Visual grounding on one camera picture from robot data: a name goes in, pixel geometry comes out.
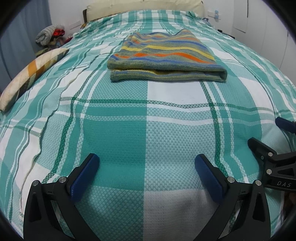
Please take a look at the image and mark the striped knit sweater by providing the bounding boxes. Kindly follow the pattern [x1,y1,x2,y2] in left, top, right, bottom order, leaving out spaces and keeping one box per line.
[107,29,227,82]

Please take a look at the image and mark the pile of clothes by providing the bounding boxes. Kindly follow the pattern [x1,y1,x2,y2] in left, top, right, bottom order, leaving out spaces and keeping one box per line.
[35,25,73,57]

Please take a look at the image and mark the white wardrobe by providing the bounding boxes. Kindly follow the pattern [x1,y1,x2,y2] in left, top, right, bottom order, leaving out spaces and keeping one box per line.
[232,1,295,83]

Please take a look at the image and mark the dark nightstand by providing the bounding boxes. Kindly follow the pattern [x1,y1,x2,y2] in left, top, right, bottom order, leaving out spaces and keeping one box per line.
[217,29,235,39]

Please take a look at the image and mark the beige patchwork pillow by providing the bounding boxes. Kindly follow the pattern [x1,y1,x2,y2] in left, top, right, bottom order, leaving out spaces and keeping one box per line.
[1,48,69,112]

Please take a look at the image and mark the blue curtain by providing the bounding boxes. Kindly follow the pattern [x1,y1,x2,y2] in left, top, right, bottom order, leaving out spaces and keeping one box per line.
[1,1,52,92]

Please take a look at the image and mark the cream padded headboard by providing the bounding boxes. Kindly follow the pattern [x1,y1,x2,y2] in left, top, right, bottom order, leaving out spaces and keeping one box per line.
[83,0,205,23]

